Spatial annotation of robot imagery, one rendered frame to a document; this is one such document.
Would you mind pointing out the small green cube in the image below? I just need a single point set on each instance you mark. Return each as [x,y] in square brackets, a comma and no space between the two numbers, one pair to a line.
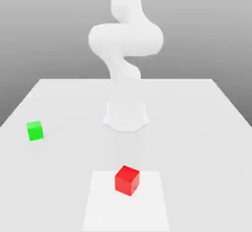
[35,130]

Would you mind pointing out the small red cube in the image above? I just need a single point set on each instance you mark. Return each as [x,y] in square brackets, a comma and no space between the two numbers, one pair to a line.
[127,180]

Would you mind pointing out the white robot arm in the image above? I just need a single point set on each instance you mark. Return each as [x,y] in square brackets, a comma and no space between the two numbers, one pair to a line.
[126,39]

